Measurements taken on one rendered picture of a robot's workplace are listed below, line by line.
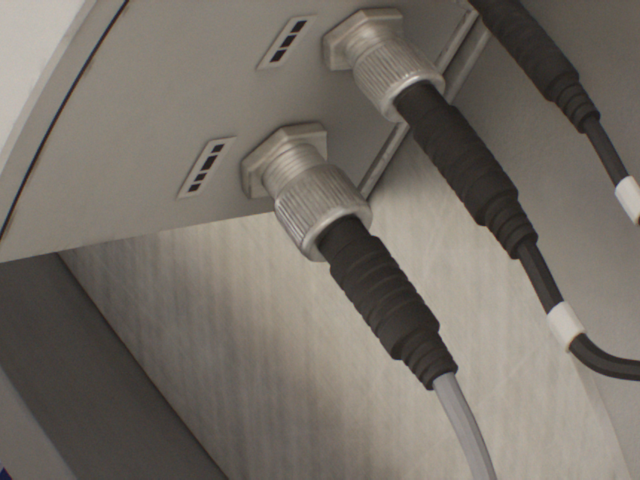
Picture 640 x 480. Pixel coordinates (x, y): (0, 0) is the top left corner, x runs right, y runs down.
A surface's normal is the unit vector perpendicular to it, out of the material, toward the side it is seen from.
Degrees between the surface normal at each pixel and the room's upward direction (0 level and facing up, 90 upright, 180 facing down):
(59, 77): 132
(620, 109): 90
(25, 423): 90
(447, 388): 64
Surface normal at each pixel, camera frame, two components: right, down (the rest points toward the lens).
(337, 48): 0.52, 0.72
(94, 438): 0.42, -0.69
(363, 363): -0.74, 0.12
